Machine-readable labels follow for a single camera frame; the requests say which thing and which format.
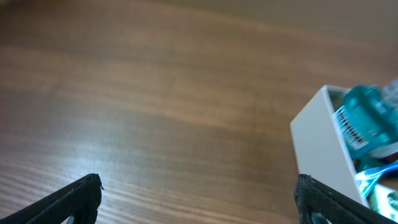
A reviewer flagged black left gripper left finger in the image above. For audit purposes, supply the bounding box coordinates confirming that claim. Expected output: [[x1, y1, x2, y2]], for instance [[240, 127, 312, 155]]
[[1, 174, 103, 224]]

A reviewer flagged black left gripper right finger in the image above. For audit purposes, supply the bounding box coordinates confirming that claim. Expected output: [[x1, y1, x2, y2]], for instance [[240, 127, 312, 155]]
[[294, 174, 395, 224]]

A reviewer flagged blue white toothbrush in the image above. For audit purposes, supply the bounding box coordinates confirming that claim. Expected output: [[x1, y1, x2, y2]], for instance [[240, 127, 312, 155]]
[[354, 161, 397, 198]]

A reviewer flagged green soap box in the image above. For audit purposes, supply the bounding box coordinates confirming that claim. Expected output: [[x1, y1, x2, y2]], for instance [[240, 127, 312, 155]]
[[368, 184, 397, 223]]

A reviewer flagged blue mouthwash bottle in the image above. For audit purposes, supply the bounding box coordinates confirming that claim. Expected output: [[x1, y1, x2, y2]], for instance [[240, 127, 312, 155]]
[[333, 80, 397, 159]]

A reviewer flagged white cardboard box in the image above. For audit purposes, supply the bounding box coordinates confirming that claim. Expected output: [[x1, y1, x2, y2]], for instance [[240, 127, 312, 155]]
[[290, 85, 369, 207]]

